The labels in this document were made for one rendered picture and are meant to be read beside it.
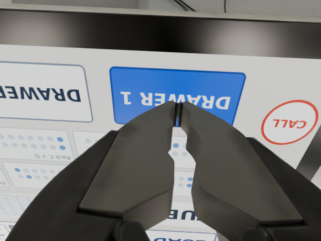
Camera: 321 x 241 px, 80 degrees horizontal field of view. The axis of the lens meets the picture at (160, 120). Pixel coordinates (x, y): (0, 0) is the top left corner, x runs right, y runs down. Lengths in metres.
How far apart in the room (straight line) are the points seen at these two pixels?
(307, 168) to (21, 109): 0.25
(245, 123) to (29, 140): 0.18
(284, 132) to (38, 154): 0.21
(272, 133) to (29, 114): 0.19
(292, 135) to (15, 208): 0.29
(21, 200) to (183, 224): 0.18
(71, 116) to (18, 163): 0.08
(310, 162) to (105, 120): 0.18
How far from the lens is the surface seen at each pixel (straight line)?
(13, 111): 0.19
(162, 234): 0.27
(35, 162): 0.22
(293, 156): 0.20
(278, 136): 0.18
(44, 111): 0.18
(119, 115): 0.15
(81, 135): 0.18
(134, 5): 0.28
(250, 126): 0.17
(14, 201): 0.28
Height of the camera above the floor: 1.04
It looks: 8 degrees down
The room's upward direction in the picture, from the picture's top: 177 degrees counter-clockwise
